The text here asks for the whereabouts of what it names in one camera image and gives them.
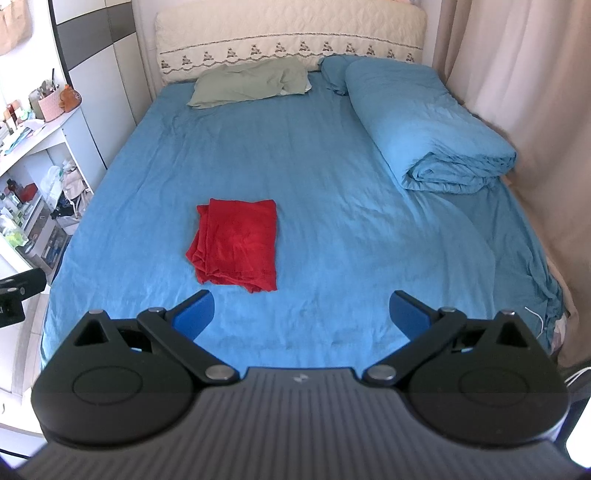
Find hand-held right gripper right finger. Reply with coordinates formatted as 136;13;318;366
361;290;533;385

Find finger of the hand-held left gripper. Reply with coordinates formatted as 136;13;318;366
0;268;47;329

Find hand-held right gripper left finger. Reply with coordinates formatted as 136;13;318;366
71;290;240;384

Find red cloth garment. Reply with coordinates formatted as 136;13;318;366
185;198;279;294

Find white cloth pile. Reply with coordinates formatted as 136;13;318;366
44;159;93;217

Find bed with blue sheet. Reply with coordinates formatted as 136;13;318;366
41;65;565;370

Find pile of papers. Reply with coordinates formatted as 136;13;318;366
0;119;47;158

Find white shelf unit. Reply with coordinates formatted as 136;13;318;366
0;107;109;287

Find pink pen holder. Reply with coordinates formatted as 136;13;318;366
37;90;63;123

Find orange soft toy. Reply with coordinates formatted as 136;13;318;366
59;85;84;114

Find folded blue duvet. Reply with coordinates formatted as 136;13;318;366
345;59;518;192

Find green pillow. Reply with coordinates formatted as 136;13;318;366
187;58;311;110

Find blue pillow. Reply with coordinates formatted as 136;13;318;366
320;55;365;97

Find beige curtain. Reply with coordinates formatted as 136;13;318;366
431;0;591;370

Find beige tote bag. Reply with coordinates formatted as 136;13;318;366
0;0;33;56

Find white and grey wardrobe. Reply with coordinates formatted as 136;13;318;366
48;0;162;171

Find cream quilted headboard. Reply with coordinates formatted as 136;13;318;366
154;2;428;86

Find white cord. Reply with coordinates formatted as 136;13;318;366
525;305;549;334

